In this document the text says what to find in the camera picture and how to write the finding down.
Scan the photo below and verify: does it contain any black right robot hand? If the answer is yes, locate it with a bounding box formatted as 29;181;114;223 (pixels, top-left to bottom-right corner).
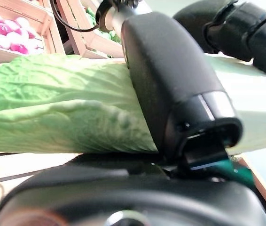
0;11;266;226

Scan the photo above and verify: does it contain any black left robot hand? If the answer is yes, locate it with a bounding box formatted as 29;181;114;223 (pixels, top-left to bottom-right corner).
172;0;266;78

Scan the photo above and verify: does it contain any wooden cabbage crate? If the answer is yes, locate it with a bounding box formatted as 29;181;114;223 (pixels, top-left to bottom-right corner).
55;0;125;59

